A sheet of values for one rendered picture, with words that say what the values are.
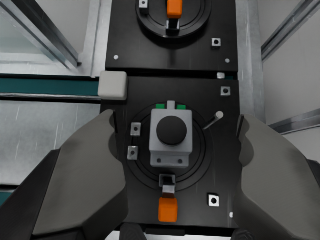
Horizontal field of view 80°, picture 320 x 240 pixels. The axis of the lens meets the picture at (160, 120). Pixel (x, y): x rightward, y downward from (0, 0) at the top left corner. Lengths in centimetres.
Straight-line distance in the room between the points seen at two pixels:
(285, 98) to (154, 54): 32
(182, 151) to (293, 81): 41
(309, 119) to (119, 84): 29
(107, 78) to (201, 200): 25
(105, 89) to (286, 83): 41
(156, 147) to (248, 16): 34
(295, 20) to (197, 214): 34
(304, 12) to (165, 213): 34
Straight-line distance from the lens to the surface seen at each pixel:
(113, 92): 33
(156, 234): 34
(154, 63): 36
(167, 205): 22
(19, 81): 46
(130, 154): 29
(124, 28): 41
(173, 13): 29
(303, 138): 53
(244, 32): 43
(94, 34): 43
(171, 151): 19
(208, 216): 34
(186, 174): 30
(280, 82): 54
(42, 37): 33
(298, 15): 39
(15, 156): 47
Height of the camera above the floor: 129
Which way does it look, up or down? 78 degrees down
